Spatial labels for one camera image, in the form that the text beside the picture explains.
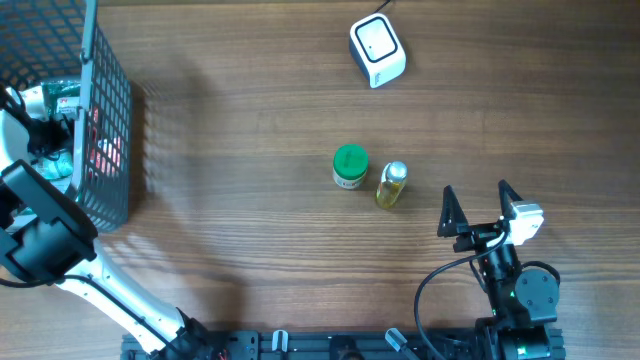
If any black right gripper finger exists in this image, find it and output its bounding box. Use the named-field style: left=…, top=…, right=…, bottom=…
left=437, top=185, right=470, bottom=237
left=498, top=179, right=523, bottom=219

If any yellow oil bottle silver cap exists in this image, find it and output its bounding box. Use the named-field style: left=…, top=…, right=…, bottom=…
left=376, top=161, right=408, bottom=209

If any green lid small jar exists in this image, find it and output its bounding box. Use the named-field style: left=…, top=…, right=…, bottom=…
left=332, top=144, right=369, bottom=190

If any green 3M sponge packet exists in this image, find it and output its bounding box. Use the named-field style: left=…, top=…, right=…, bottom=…
left=41, top=80, right=81, bottom=118

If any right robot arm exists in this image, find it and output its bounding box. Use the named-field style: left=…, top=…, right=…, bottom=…
left=437, top=180, right=566, bottom=359

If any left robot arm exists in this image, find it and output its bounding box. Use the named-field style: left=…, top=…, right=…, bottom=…
left=1, top=150, right=214, bottom=359

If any white barcode scanner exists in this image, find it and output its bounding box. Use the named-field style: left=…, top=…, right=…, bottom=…
left=349, top=12, right=407, bottom=89

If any dark grey mesh basket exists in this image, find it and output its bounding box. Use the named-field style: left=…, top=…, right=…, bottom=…
left=1, top=1, right=133, bottom=232

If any black right camera cable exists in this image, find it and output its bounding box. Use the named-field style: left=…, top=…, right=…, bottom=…
left=413, top=229, right=511, bottom=360

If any black camera cable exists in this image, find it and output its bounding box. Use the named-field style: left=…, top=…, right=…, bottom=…
left=413, top=229, right=511, bottom=360
left=0, top=84, right=186, bottom=359

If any black left camera cable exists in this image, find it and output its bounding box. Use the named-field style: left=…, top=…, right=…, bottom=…
left=0, top=84, right=186, bottom=359

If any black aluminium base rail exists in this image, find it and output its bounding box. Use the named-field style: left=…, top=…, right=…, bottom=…
left=119, top=327, right=567, bottom=360

